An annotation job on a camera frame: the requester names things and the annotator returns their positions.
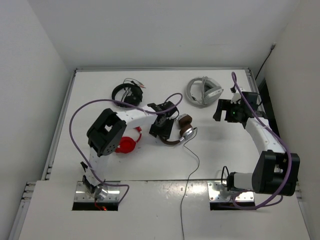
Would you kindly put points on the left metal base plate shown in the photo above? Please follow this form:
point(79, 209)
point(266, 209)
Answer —
point(103, 194)

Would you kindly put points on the brown silver headphones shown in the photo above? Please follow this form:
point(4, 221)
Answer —
point(187, 131)

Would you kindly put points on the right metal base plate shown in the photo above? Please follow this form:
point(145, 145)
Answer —
point(217, 193)

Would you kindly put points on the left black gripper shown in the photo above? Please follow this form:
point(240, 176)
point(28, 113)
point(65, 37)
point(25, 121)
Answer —
point(164, 133)

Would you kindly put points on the white grey headphones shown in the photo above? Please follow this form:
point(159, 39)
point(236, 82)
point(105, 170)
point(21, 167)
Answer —
point(210, 91)

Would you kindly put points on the red headphones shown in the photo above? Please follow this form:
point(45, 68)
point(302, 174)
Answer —
point(128, 144)

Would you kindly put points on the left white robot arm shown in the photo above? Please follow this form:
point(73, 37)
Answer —
point(119, 132)

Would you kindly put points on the metal base plate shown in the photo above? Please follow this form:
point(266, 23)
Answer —
point(103, 194)
point(217, 193)

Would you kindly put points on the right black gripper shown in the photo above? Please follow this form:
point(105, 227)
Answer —
point(225, 105)

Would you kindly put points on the black headphones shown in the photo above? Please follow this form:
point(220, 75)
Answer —
point(133, 94)

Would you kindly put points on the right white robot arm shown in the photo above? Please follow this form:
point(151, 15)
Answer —
point(275, 167)

